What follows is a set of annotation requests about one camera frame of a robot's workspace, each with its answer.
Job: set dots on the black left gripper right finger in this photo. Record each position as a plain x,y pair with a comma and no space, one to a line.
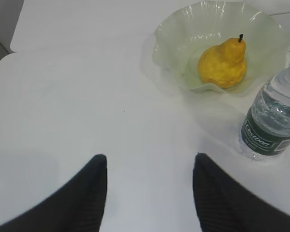
224,205

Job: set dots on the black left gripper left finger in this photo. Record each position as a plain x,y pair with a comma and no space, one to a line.
78,206

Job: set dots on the clear water bottle green label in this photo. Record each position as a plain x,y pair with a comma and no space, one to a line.
265,132

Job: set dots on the yellow pear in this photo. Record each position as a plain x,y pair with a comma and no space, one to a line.
224,65

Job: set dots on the green ruffled glass plate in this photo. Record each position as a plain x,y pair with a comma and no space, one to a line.
171,53

